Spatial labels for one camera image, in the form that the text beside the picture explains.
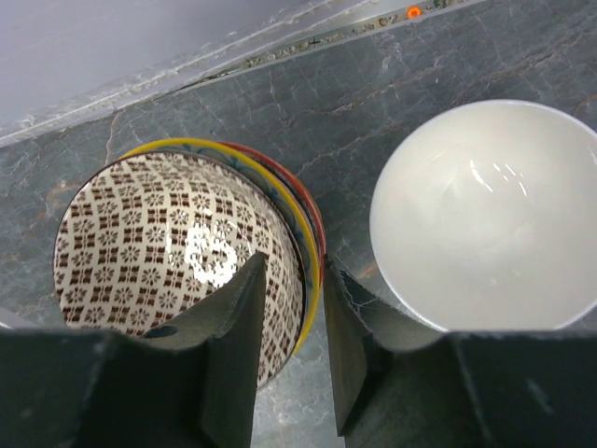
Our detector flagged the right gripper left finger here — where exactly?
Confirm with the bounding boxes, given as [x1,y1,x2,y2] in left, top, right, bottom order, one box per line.
[1,253,266,447]

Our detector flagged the white bowl dark diamond pattern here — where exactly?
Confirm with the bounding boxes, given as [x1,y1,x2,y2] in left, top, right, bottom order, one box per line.
[216,139,327,272]

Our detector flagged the maroon tile pattern bowl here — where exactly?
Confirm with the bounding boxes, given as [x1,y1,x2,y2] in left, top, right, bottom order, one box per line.
[53,150,306,385]

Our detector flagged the yellow sun pattern bowl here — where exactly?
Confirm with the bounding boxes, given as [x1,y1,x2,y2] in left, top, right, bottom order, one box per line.
[122,137,326,346]

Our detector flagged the aluminium frame rails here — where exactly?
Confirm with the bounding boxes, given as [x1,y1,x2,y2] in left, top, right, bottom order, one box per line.
[0,0,491,150]

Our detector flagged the plain white ribbed bowl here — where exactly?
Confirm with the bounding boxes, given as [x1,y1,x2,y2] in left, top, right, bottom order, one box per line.
[369,100,596,331]

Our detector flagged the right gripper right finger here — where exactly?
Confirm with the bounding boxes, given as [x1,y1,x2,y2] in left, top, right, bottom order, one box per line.
[324,260,596,447]

